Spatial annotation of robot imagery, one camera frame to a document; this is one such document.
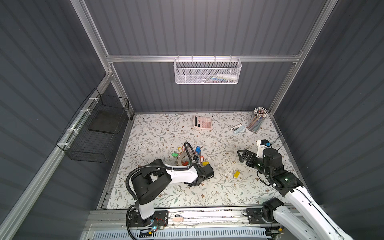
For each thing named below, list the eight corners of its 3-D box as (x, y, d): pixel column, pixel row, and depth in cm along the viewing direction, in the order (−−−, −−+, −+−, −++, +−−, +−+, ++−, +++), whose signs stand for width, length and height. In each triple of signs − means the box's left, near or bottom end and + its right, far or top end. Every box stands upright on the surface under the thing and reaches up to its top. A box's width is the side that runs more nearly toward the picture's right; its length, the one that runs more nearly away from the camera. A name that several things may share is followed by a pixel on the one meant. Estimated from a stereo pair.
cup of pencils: (248, 132, 111) (256, 115, 97) (246, 123, 116) (253, 106, 102) (260, 132, 111) (269, 115, 97) (257, 123, 116) (265, 106, 102)
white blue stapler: (234, 133, 110) (235, 131, 108) (231, 129, 112) (231, 127, 110) (243, 129, 113) (244, 126, 111) (240, 125, 115) (241, 123, 113)
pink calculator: (193, 129, 112) (193, 126, 110) (193, 117, 120) (193, 115, 117) (212, 129, 112) (212, 126, 110) (210, 117, 120) (211, 115, 117)
